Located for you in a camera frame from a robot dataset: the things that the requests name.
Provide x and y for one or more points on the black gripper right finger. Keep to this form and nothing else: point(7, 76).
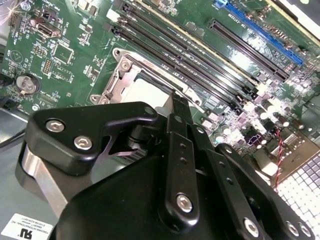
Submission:
point(232, 180)

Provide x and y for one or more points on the silver CPU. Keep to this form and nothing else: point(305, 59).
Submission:
point(150, 92)

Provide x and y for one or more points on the metal socket cover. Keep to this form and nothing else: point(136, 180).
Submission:
point(127, 85)

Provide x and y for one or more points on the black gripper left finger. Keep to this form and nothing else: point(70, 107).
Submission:
point(67, 150)

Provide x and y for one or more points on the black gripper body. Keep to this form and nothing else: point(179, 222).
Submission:
point(112, 207)

